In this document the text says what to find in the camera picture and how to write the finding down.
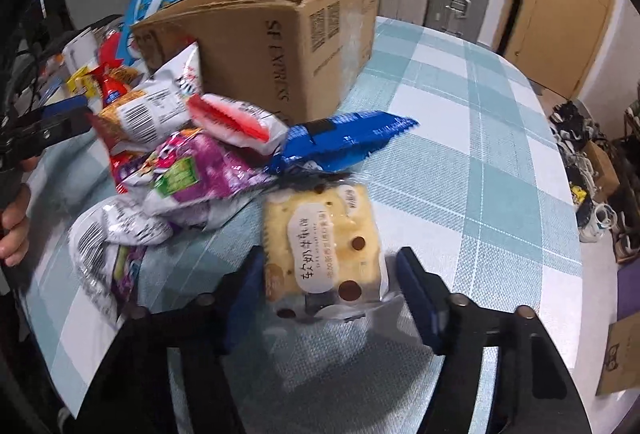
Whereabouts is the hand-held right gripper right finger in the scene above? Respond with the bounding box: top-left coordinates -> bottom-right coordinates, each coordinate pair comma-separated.
396,246 -> 596,434

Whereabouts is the flat brown cardboard sheet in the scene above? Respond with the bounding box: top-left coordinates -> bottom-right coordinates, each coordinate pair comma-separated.
595,314 -> 640,397

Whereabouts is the wooden door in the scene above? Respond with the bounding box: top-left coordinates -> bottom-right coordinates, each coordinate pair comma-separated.
502,0 -> 619,101

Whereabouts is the blue snack packet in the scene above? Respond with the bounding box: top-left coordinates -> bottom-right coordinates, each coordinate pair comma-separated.
265,110 -> 420,176

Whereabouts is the silver purple snack packet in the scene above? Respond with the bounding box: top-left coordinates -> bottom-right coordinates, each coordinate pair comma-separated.
67,196 -> 173,326

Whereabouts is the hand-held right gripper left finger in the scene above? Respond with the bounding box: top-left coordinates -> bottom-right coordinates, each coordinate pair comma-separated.
75,246 -> 266,434

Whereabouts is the red white snack packet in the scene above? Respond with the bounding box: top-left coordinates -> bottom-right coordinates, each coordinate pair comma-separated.
187,93 -> 291,155

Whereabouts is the pile of shoes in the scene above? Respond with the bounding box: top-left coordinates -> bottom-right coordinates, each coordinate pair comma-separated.
547,99 -> 640,265

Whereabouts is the clear-wrapped yellow cracker packet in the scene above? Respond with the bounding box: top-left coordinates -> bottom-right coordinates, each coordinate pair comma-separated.
262,171 -> 392,322

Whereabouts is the orange white chips bag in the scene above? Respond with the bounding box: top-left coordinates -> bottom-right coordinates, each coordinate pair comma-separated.
90,81 -> 201,192
150,43 -> 203,97

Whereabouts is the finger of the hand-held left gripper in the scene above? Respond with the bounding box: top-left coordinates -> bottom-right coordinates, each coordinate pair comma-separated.
37,95 -> 92,122
20,111 -> 97,156

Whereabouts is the shoe rack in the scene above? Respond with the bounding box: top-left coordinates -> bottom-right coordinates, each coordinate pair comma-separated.
620,101 -> 640,155

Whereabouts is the person's left hand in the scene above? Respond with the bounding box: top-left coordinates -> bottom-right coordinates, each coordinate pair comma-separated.
0,183 -> 32,266

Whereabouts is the white plastic container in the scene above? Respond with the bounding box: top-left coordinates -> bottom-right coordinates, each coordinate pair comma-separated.
62,26 -> 101,70

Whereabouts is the small brown cardboard box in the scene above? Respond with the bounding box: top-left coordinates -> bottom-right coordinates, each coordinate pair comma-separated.
582,139 -> 621,205

